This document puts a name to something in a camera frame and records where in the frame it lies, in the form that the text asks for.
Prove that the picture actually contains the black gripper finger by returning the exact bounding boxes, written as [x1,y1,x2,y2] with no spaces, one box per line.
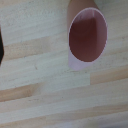
[0,29,5,65]

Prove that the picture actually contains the pink plastic cup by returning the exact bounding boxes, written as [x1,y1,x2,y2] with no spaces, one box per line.
[66,0,109,71]

